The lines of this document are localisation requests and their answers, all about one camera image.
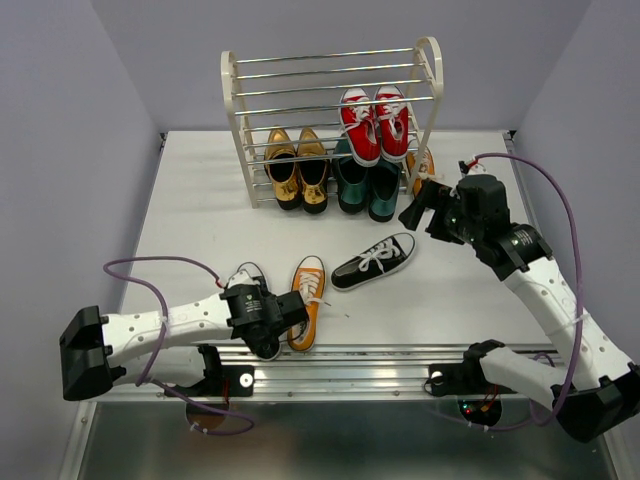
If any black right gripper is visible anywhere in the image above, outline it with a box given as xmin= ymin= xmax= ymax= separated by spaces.
xmin=399 ymin=178 xmax=482 ymax=246

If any black sneaker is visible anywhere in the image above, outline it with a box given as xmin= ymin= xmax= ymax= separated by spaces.
xmin=233 ymin=261 xmax=284 ymax=362
xmin=330 ymin=233 xmax=416 ymax=291

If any orange sneaker front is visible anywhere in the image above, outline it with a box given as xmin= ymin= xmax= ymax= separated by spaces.
xmin=287 ymin=255 xmax=326 ymax=352

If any orange sneaker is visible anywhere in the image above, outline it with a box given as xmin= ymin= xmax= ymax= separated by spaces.
xmin=287 ymin=255 xmax=326 ymax=352
xmin=406 ymin=148 xmax=437 ymax=196

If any red sneaker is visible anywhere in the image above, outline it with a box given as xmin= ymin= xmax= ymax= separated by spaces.
xmin=374 ymin=85 xmax=409 ymax=163
xmin=339 ymin=87 xmax=381 ymax=168

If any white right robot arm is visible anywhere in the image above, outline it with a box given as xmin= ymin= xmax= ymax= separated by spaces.
xmin=399 ymin=174 xmax=639 ymax=443

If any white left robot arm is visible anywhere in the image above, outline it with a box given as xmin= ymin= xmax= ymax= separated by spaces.
xmin=59 ymin=280 xmax=308 ymax=401

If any orange sneaker by shelf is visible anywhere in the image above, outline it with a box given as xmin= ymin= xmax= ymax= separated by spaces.
xmin=406 ymin=148 xmax=437 ymax=196

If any cream metal shoe shelf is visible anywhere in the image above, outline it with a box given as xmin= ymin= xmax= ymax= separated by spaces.
xmin=220 ymin=36 xmax=444 ymax=208

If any green loafer right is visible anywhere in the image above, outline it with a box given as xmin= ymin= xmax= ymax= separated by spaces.
xmin=368 ymin=160 xmax=401 ymax=223

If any green loafer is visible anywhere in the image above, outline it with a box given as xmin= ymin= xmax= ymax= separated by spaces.
xmin=332 ymin=138 xmax=368 ymax=214
xmin=368 ymin=160 xmax=401 ymax=223

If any green loafer left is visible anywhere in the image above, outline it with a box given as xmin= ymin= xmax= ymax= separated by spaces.
xmin=332 ymin=138 xmax=368 ymax=214

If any gold loafer right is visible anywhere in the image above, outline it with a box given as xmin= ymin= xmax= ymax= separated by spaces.
xmin=296 ymin=127 xmax=330 ymax=214

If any gold loafer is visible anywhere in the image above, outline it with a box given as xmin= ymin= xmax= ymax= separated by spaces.
xmin=264 ymin=128 xmax=302 ymax=211
xmin=296 ymin=127 xmax=330 ymax=214

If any gold loafer left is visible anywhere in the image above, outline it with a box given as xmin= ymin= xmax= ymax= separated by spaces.
xmin=264 ymin=128 xmax=302 ymax=211

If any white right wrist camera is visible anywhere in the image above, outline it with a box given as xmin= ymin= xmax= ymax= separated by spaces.
xmin=458 ymin=158 xmax=488 ymax=178

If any aluminium mounting rail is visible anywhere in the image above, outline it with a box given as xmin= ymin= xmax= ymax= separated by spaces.
xmin=79 ymin=342 xmax=566 ymax=405

